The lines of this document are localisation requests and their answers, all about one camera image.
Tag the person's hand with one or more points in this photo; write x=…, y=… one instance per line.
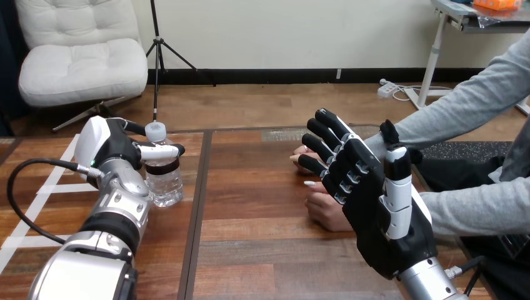
x=327, y=211
x=299, y=152

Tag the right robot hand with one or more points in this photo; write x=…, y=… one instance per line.
x=372, y=207

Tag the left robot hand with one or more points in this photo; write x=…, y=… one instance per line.
x=99, y=138

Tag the clear water bottle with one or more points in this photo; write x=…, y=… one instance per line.
x=165, y=186

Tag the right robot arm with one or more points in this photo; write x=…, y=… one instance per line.
x=430, y=281

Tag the person's forearm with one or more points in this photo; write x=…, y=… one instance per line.
x=476, y=207
x=455, y=107

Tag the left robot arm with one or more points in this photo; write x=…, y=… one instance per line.
x=82, y=273

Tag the person's body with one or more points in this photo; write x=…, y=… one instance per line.
x=515, y=157

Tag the white cushioned chair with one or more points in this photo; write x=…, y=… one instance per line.
x=82, y=66

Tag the black tripod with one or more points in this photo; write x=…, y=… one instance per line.
x=156, y=54

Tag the black speckled floor mat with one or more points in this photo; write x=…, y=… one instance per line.
x=463, y=150

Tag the white power strip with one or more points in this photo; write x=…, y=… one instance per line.
x=387, y=89

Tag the dark screen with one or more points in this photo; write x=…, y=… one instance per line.
x=8, y=62

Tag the white desk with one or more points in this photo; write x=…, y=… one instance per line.
x=432, y=58

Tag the orange thing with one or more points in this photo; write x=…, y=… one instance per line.
x=497, y=3

